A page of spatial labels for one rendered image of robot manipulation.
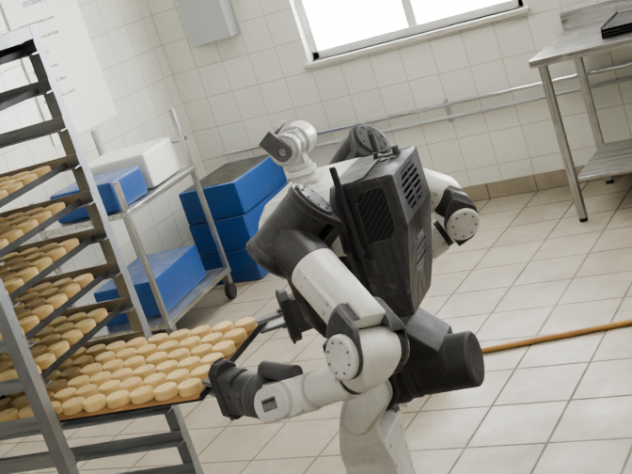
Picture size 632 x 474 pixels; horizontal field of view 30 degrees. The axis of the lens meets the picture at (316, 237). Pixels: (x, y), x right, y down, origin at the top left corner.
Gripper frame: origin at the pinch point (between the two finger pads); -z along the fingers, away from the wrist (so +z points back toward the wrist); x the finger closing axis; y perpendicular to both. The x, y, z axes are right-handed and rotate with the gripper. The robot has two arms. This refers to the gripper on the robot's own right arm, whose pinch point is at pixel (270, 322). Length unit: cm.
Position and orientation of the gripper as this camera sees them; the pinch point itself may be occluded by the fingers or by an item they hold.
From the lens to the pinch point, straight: 265.0
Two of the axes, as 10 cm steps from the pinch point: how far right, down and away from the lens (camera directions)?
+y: 1.9, 2.0, -9.6
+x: -3.0, -9.2, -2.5
